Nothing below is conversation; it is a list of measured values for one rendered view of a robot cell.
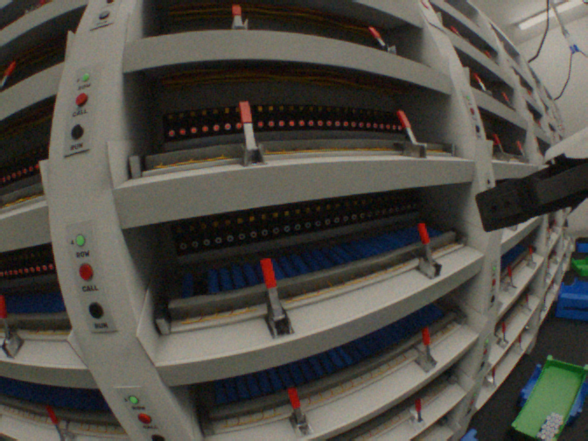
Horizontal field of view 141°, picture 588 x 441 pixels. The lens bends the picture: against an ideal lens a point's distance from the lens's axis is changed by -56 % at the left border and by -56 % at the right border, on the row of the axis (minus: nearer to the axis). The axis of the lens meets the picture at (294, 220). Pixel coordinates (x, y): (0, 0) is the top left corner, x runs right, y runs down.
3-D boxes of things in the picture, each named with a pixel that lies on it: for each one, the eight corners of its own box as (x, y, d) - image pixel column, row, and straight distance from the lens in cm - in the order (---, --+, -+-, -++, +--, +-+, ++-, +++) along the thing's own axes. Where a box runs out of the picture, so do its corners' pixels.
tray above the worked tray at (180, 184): (472, 181, 56) (477, 116, 56) (121, 229, 28) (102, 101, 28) (408, 165, 68) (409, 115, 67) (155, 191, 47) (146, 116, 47)
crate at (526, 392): (584, 393, 135) (591, 378, 130) (571, 427, 121) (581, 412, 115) (533, 377, 135) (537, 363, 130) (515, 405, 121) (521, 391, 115)
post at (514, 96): (534, 345, 157) (482, 12, 160) (528, 354, 149) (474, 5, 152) (506, 337, 161) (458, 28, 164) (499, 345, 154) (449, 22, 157)
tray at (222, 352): (479, 271, 59) (491, 232, 56) (167, 387, 34) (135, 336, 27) (419, 239, 68) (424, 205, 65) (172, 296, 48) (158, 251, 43)
